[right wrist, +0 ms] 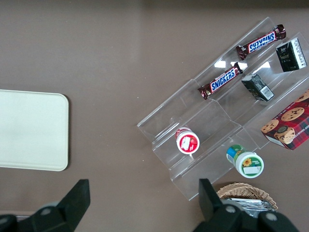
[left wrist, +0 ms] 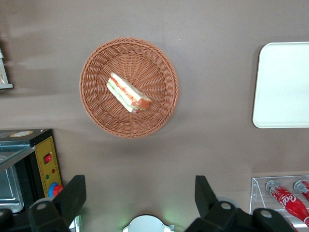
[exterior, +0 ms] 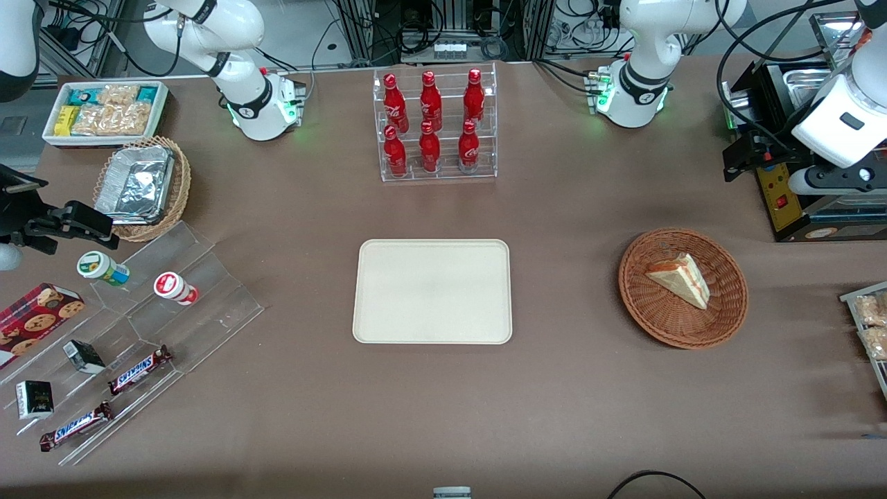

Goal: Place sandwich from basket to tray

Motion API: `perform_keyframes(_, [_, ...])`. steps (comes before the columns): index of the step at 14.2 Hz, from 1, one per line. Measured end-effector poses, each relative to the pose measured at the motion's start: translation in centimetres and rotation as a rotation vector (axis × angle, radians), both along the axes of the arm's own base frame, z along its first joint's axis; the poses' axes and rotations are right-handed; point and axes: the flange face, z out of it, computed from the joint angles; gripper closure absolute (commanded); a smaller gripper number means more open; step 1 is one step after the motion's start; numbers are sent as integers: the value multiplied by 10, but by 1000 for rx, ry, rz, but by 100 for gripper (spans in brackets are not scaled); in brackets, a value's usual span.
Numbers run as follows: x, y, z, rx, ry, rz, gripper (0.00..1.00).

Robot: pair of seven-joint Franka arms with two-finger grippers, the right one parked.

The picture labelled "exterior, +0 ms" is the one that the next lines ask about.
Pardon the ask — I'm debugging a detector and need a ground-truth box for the green cap yogurt bottle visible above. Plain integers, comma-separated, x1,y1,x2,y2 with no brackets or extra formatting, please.
76,251,131,288

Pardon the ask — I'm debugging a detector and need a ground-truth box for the small black box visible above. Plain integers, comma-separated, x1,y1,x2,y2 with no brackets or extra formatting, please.
62,340,107,376
15,380,55,421

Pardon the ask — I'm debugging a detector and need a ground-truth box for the white snack bin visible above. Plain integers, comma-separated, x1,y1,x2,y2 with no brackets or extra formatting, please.
42,80,171,149

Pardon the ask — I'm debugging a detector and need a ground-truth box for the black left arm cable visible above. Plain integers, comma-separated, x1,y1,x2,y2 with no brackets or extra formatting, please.
715,0,860,150

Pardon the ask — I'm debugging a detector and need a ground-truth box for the clear acrylic bottle rack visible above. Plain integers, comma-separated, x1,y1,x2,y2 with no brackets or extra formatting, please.
373,62,499,184

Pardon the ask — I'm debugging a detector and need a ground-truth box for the yellow snack pack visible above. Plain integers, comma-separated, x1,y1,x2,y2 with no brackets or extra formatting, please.
53,105,81,138

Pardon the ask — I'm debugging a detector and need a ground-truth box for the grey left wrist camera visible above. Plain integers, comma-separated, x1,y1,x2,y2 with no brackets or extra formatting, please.
788,165,887,197

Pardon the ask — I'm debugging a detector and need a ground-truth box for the red plaid cookie box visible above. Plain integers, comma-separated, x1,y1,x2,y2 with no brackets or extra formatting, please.
0,282,87,371

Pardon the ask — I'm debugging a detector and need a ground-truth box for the brown wicker basket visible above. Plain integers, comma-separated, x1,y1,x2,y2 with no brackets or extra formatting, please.
618,228,750,350

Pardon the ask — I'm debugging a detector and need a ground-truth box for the light wicker basket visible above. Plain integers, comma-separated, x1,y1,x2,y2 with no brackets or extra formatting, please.
92,135,193,243

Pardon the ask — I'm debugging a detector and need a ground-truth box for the clear pastry pack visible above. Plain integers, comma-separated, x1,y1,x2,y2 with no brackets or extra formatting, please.
852,292,887,329
858,326,887,362

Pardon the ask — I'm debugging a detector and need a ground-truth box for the metal snack tray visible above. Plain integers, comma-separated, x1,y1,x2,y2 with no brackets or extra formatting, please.
839,280,887,402

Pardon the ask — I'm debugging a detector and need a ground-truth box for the red cola bottle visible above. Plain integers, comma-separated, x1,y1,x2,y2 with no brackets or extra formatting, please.
463,68,486,126
383,73,409,134
383,125,408,178
419,70,444,132
418,121,442,174
457,119,481,173

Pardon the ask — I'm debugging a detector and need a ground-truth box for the red cap yogurt bottle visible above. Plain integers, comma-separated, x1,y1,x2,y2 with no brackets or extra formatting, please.
153,272,200,307

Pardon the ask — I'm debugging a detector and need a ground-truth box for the cream plastic tray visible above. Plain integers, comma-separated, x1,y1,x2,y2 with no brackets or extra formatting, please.
352,239,513,345

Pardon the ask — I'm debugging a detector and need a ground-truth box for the aluminium foil container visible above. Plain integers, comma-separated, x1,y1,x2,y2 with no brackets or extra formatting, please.
94,144,176,227

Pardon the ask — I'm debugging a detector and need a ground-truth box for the black food warmer display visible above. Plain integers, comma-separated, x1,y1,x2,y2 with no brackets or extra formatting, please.
721,10,887,243

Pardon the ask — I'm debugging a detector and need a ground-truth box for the clear cracker pack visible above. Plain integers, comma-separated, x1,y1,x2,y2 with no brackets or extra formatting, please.
103,101,155,137
71,104,113,137

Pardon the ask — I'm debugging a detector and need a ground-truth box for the triangular sandwich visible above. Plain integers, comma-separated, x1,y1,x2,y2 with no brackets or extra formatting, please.
644,252,712,310

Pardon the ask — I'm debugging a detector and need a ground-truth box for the Snickers bar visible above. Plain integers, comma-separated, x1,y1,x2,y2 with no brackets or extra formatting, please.
107,344,173,397
39,401,114,453

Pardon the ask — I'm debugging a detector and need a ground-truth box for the clear acrylic stepped stand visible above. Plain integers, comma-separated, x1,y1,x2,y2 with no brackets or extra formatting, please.
0,220,266,467

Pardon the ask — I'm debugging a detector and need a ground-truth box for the black cable loop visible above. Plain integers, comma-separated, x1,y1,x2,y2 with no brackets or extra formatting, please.
607,470,707,499

